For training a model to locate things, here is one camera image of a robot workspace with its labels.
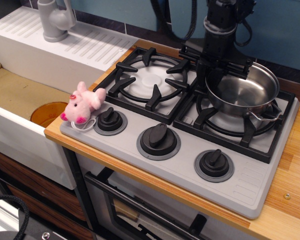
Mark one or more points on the oven door with handle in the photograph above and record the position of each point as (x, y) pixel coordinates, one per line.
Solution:
(134, 211)

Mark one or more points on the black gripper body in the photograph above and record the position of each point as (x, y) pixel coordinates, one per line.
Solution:
(217, 50)

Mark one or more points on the grey toy stove top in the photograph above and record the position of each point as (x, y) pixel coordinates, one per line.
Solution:
(244, 193)

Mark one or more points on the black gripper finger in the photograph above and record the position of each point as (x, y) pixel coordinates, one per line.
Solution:
(201, 74)
(216, 75)

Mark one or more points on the wooden drawer cabinet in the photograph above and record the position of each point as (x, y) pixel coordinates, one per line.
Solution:
(46, 200)

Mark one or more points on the black left burner grate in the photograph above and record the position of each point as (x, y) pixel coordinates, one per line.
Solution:
(150, 84)

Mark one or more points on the grey toy faucet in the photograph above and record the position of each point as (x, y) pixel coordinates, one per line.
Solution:
(55, 22)

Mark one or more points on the white toy sink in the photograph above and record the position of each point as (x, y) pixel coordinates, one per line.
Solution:
(34, 72)

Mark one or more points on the black right stove knob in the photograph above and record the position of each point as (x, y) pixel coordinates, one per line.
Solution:
(214, 166)

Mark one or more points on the stainless steel pan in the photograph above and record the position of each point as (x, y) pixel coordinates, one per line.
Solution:
(242, 98)

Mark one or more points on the pink stuffed pig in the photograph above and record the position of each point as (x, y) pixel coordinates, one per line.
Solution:
(82, 103)

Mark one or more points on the black burner grate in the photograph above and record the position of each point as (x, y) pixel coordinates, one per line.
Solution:
(261, 137)
(150, 84)

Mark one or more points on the black right burner grate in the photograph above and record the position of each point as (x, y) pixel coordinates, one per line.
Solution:
(261, 137)

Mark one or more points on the black left stove knob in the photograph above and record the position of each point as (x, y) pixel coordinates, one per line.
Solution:
(110, 122)

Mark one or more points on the black stove knob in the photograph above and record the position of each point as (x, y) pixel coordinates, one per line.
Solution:
(110, 122)
(158, 143)
(214, 166)

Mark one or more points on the black middle stove knob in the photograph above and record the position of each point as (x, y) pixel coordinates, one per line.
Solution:
(158, 143)

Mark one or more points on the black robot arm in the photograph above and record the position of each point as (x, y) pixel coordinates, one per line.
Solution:
(225, 13)

